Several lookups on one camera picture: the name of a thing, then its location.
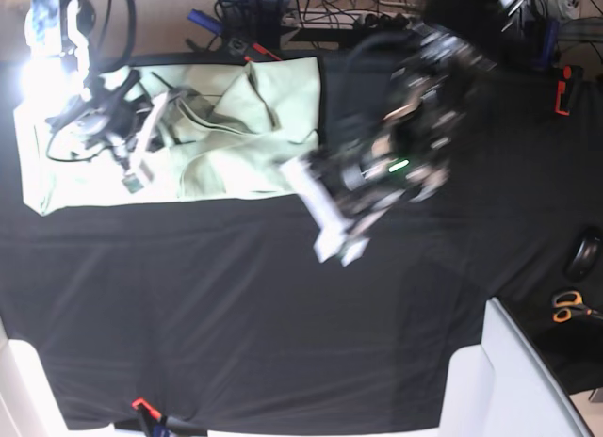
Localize blue handle clamp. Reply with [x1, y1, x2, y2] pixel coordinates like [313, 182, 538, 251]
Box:
[187, 9, 223, 36]

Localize white chair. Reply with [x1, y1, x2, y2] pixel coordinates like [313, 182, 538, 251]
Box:
[438, 299, 592, 437]
[1, 326, 68, 437]

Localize light green T-shirt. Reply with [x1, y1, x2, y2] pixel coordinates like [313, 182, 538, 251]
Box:
[14, 57, 321, 216]

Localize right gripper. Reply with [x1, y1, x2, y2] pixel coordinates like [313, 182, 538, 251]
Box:
[47, 70, 151, 150]

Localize black tape roll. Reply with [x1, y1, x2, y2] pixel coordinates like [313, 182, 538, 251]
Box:
[564, 235, 602, 282]

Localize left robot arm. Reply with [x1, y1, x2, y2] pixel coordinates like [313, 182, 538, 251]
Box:
[298, 0, 524, 229]

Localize white chair left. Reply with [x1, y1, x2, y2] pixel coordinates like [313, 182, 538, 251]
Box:
[1, 326, 68, 437]

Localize blue cylinder right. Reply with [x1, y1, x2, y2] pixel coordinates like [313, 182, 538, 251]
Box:
[535, 19, 560, 70]

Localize white power strip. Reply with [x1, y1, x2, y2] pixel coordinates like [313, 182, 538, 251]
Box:
[281, 8, 416, 30]

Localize black table cloth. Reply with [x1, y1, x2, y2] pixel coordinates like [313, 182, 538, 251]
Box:
[1, 67, 602, 435]

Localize orange handled scissors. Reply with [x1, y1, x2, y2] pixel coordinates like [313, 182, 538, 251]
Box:
[551, 290, 602, 324]

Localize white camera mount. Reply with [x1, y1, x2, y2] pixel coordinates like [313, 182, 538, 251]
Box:
[280, 157, 368, 267]
[106, 87, 188, 204]

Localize red and black clamp right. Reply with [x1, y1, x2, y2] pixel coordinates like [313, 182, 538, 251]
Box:
[554, 65, 584, 116]

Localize white chair right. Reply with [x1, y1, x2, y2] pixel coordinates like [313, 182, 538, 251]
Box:
[438, 299, 592, 437]

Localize red clamp bottom edge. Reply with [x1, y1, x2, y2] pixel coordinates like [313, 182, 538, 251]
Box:
[131, 397, 208, 437]

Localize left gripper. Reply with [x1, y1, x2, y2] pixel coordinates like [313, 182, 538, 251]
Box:
[307, 125, 450, 219]

